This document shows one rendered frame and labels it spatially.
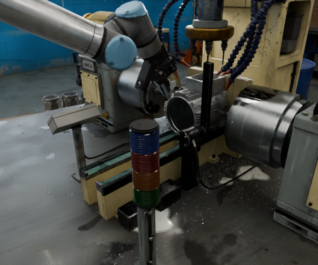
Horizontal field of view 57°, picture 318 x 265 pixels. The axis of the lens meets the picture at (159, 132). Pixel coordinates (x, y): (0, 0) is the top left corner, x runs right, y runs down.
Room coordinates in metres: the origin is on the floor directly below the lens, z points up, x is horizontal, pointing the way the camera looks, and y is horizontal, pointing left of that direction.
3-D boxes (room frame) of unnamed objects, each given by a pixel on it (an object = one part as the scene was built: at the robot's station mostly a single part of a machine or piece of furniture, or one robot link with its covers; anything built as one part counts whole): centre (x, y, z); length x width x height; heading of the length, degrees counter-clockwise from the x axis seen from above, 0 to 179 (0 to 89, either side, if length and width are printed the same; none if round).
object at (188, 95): (1.11, -0.16, 1.02); 0.20 x 0.19 x 0.19; 132
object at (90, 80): (1.55, 0.24, 0.99); 0.35 x 0.31 x 0.37; 43
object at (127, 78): (1.37, 0.08, 1.04); 0.37 x 0.25 x 0.25; 43
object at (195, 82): (1.14, -0.19, 1.11); 0.12 x 0.11 x 0.07; 132
